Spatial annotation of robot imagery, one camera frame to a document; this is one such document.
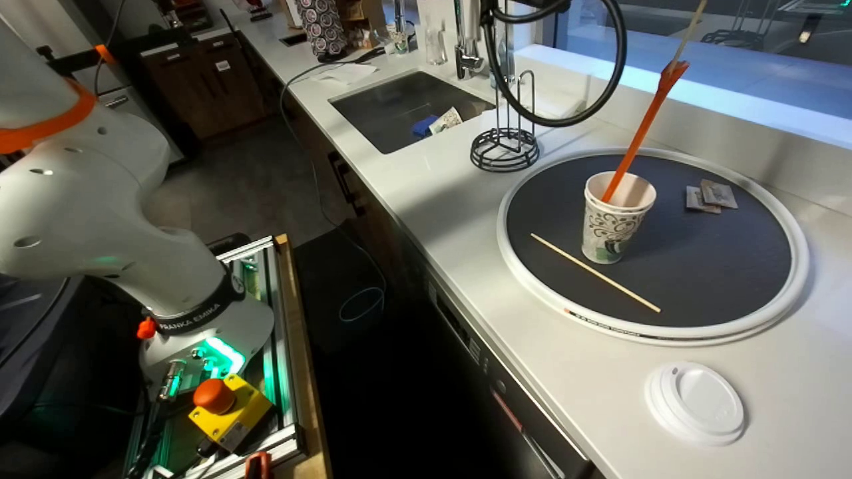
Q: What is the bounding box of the blue cable loop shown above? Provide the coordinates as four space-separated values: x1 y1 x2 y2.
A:
334 286 390 327

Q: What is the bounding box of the dark sugar sachet back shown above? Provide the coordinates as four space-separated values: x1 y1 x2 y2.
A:
700 178 739 210

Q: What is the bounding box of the round black white-rimmed tray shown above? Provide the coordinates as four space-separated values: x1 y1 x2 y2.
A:
499 149 809 345

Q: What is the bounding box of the black wire cup holder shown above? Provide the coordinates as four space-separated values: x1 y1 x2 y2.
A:
470 94 542 173

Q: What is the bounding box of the patterned paper cup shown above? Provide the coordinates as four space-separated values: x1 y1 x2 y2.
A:
580 170 659 263

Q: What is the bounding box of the dark sugar sachet front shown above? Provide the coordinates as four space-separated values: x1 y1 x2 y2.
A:
686 188 722 217

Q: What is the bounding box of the dark sugar sachet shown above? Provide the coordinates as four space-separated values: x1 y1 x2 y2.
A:
700 178 739 210
686 188 722 217

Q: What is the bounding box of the black recessed sink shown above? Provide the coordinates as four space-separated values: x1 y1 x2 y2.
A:
334 72 491 154

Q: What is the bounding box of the yellow emergency stop box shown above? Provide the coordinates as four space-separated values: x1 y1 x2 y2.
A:
190 376 272 450

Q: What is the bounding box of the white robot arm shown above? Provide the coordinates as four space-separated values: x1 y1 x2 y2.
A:
0 28 274 379

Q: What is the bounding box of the wooden stirrer from packet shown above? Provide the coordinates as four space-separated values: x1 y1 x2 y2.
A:
672 0 708 64

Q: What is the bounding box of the wooden cabinet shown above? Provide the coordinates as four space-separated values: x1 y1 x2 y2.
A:
128 29 272 148

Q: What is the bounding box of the metal tap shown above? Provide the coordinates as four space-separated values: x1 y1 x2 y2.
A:
453 0 514 81

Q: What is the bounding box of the white plastic cup lid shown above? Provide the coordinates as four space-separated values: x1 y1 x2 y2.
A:
644 363 748 448

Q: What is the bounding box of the orange stirrer packet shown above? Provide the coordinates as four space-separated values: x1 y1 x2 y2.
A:
603 62 691 202

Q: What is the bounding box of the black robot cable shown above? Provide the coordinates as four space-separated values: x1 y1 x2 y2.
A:
477 0 631 132

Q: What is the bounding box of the loose wooden stirrer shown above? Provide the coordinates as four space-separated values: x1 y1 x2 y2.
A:
531 231 663 315

